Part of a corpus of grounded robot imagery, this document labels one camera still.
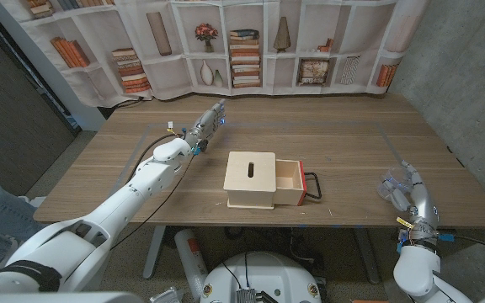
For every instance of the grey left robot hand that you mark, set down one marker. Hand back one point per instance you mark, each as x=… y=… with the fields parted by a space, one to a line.
x=204 y=128

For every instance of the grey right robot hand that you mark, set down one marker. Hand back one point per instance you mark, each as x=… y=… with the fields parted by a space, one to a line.
x=423 y=210

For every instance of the clear plastic measuring cup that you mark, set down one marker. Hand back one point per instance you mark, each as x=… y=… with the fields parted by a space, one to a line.
x=396 y=173

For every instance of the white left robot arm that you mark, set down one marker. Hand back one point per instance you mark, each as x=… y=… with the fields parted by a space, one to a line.
x=141 y=185

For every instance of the wooden drawer with red front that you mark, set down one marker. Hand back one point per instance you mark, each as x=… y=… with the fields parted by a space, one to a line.
x=286 y=195

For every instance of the printed bookshelf backdrop cloth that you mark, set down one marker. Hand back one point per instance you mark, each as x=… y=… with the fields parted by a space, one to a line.
x=162 y=76

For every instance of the wooden box with slot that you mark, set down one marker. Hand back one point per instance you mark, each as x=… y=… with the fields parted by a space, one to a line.
x=242 y=185

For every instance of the white cylinder with orange label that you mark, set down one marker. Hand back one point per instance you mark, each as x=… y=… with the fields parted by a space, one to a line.
x=190 y=256

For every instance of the white robot torso base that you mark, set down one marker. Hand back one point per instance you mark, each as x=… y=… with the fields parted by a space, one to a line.
x=268 y=273

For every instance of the silver finned heat sink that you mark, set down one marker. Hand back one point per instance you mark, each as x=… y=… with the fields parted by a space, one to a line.
x=246 y=296

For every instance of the dark door panel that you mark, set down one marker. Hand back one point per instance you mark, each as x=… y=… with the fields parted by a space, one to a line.
x=15 y=126

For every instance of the grey metal bracket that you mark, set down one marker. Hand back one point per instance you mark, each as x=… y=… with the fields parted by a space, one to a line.
x=166 y=296

